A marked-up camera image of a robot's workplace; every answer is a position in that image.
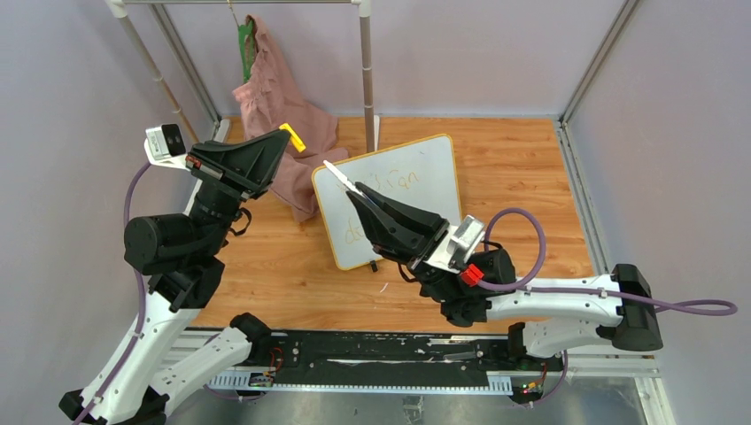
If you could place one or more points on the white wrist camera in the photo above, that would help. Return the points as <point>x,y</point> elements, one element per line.
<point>457,245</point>
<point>164,146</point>

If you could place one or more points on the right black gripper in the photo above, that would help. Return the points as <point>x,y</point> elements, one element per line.
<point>393,230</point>

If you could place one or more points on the yellow framed whiteboard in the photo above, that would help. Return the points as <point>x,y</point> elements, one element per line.
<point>419,173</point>

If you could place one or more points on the aluminium frame post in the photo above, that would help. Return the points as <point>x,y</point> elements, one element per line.
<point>184,59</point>
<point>588,219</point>

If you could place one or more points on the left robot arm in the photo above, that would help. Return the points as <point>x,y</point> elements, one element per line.
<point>175,258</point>

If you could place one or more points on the pink cloth garment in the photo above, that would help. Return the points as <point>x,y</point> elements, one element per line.
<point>272,97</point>

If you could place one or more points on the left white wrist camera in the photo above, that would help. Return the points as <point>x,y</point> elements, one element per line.
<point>164,146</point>

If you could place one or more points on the white clothes rack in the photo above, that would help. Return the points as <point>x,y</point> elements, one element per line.
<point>220,134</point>

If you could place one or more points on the yellow marker cap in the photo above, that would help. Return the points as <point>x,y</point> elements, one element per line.
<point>295,139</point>

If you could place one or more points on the aluminium frame post left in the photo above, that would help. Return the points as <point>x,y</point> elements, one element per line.
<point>184,59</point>

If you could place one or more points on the aluminium frame post right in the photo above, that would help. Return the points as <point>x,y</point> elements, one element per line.
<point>588,219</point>

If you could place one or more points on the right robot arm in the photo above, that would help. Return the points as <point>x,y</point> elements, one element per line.
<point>474,280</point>

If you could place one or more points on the white marker pen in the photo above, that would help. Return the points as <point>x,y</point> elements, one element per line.
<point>343,179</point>

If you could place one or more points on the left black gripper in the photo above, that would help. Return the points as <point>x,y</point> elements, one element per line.
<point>245,169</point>

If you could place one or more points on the green clothes hanger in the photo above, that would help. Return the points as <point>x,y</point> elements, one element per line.
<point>246,31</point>

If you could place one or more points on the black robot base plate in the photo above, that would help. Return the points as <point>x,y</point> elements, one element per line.
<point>391,363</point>

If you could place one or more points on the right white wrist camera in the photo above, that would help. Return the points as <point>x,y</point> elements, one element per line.
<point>457,245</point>

